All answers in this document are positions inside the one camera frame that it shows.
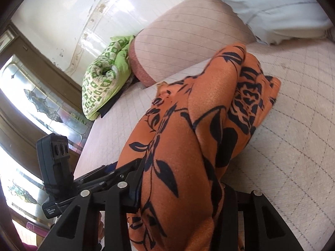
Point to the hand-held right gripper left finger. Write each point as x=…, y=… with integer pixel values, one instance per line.
x=134, y=196

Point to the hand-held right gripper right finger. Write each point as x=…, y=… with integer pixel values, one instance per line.
x=230, y=198

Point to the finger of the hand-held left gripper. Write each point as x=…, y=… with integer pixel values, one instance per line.
x=104, y=174

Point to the orange black floral garment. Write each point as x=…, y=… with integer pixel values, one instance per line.
x=183, y=136

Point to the pink cloth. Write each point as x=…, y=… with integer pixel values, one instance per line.
x=36, y=230

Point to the green patterned pillow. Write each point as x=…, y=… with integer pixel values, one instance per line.
x=96, y=91

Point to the pink quilted sofa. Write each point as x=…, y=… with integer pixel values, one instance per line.
x=288, y=136

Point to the brown stained-glass wooden door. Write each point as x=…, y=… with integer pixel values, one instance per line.
x=47, y=70

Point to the grey blue pillow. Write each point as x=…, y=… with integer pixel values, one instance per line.
x=261, y=0

